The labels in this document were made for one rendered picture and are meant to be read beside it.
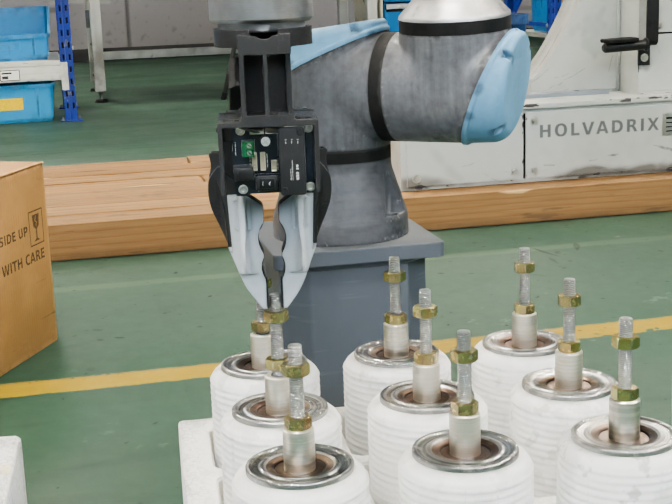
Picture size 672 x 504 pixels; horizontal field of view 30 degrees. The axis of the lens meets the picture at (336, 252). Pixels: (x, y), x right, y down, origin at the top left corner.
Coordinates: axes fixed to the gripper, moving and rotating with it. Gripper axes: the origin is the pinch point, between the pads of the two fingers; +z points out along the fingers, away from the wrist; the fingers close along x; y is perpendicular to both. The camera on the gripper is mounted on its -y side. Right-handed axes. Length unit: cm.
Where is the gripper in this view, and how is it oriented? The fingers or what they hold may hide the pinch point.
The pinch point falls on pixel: (274, 288)
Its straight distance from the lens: 97.0
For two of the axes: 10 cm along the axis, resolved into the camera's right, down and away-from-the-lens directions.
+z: 0.3, 9.7, 2.2
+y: 0.7, 2.2, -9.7
